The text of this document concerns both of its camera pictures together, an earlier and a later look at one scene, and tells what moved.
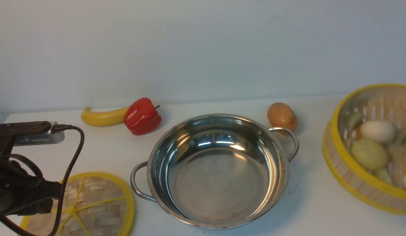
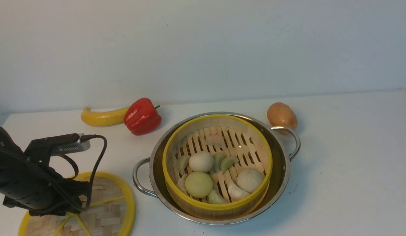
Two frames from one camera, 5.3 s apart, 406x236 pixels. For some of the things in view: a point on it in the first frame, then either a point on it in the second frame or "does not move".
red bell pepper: x=141 y=117 does not move
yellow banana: x=96 y=118 does not move
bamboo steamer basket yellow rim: x=354 y=180 to x=217 y=167
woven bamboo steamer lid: x=93 y=204 does not move
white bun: x=378 y=131 to x=201 y=161
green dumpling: x=354 y=119 to x=183 y=161
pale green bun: x=369 y=153 to x=199 y=185
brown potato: x=280 y=115 does not move
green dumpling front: x=384 y=176 to x=214 y=197
